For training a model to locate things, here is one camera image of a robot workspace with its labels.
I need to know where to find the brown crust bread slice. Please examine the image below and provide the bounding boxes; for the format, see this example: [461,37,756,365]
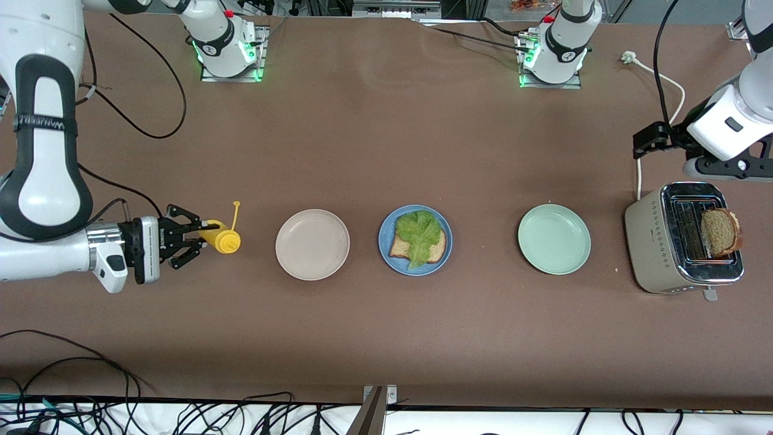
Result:
[701,208,744,257]
[390,227,447,264]

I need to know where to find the white toaster power cable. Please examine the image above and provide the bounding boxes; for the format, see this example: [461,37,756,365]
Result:
[621,51,686,201]

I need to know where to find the pale green plate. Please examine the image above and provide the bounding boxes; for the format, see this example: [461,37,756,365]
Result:
[518,204,591,276]

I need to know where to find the metal table edge bracket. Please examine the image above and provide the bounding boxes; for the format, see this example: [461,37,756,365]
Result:
[362,385,398,404]

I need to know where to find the yellow squeeze bottle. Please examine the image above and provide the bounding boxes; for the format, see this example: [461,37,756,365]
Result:
[201,201,242,255]

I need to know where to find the off-white plate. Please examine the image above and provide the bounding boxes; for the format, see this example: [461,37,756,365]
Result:
[275,209,351,282]

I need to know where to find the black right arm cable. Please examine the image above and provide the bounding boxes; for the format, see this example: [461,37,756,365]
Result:
[75,12,187,140]

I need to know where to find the blue plate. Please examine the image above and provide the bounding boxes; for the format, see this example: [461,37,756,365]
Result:
[378,205,453,277]

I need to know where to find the long black table cable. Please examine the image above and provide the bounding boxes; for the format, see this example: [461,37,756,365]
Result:
[18,356,143,419]
[0,329,158,396]

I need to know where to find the grey metal box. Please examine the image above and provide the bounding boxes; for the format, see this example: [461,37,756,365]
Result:
[352,0,443,19]

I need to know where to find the green lettuce leaf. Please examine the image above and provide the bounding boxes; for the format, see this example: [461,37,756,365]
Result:
[396,210,443,271]

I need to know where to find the beige chrome two-slot toaster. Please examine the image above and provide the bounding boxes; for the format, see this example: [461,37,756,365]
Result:
[625,181,745,301]

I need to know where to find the black cable by arm base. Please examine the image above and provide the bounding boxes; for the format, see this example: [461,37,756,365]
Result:
[417,15,532,54]

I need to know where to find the grey metal post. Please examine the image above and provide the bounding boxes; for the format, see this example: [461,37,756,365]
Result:
[347,387,387,435]

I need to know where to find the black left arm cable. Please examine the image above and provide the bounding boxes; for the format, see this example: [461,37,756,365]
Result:
[654,0,686,127]

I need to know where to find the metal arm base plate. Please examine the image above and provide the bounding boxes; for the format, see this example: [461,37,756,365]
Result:
[518,30,583,89]
[200,24,268,83]

